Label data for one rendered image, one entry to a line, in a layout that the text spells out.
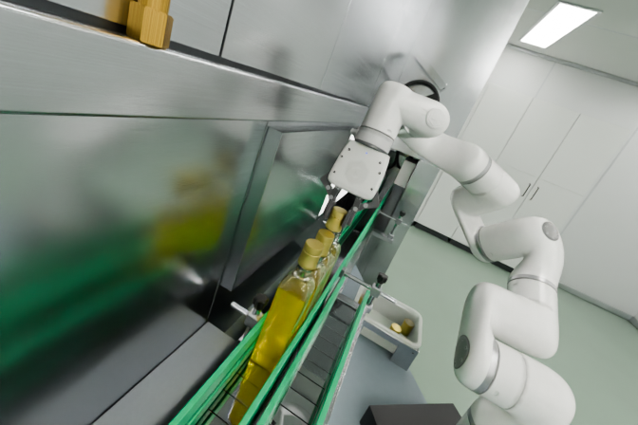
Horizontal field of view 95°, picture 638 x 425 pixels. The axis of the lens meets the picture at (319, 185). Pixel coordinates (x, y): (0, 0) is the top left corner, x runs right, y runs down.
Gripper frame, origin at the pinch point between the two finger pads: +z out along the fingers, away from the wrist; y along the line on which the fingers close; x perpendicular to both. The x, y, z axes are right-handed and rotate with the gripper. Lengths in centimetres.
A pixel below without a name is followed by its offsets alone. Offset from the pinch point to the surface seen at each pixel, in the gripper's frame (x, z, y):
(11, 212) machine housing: -45.6, 4.8, -14.5
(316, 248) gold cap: -11.7, 5.4, 0.8
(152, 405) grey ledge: -21.5, 37.2, -10.2
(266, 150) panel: -14.9, -6.0, -13.7
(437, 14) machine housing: 81, -94, -11
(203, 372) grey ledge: -13.2, 35.0, -7.8
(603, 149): 348, -162, 193
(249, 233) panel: -10.7, 9.5, -11.9
